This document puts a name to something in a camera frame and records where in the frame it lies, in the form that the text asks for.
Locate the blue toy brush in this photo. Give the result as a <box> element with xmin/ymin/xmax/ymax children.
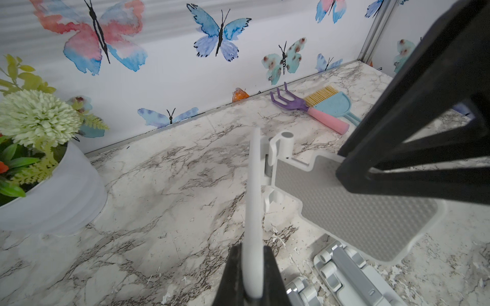
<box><xmin>304</xmin><ymin>85</ymin><xmax>361</xmax><ymax>126</ymax></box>

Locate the white grey phone stand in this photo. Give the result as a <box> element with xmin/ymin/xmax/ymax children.
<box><xmin>313</xmin><ymin>241</ymin><xmax>406</xmax><ymax>306</ymax></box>

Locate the purple pink toy rake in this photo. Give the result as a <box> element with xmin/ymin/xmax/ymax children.
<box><xmin>269</xmin><ymin>83</ymin><xmax>350</xmax><ymax>135</ymax></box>

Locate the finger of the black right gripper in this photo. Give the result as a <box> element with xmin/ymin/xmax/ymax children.
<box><xmin>336</xmin><ymin>1</ymin><xmax>489</xmax><ymax>205</ymax></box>

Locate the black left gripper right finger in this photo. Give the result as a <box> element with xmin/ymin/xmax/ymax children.
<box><xmin>261</xmin><ymin>246</ymin><xmax>292</xmax><ymax>306</ymax></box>

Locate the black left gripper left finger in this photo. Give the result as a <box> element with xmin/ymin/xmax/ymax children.
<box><xmin>212</xmin><ymin>244</ymin><xmax>245</xmax><ymax>306</ymax></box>

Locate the white flower pot with plant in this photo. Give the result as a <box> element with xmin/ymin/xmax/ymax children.
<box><xmin>1</xmin><ymin>55</ymin><xmax>108</xmax><ymax>236</ymax></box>

